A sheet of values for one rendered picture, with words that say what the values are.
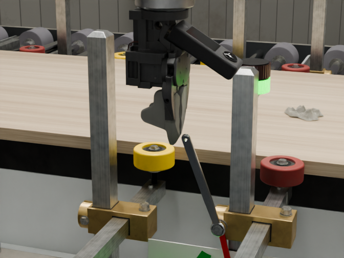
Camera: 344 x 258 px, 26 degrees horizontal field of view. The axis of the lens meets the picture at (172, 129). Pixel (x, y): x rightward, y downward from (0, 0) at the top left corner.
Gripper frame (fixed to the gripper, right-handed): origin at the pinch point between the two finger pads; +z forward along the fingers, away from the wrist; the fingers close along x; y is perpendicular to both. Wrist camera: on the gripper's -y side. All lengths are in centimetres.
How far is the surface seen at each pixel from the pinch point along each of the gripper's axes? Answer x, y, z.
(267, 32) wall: -465, 78, 68
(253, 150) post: -7.6, -10.6, 3.6
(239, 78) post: -6.1, -8.3, -8.7
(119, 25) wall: -396, 175, 57
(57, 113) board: -39, 41, 11
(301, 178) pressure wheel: -21.3, -16.7, 12.8
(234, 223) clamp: -5.3, -8.4, 15.9
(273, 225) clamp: -5.3, -14.8, 15.3
